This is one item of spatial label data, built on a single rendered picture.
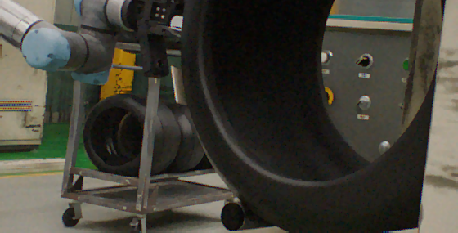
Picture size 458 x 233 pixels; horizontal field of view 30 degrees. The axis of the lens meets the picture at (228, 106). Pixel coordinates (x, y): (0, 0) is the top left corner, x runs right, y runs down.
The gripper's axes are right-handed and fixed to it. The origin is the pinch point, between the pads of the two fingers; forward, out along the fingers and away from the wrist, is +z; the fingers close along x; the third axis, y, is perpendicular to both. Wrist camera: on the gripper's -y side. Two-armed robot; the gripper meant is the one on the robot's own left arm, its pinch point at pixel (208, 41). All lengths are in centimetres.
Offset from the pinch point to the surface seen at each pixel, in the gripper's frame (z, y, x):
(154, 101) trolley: -262, -62, 237
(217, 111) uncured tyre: 16.1, -9.1, -12.0
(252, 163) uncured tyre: 25.8, -14.7, -13.1
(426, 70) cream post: 26.9, 2.0, 28.3
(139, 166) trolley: -270, -103, 242
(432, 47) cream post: 27.0, 6.2, 28.3
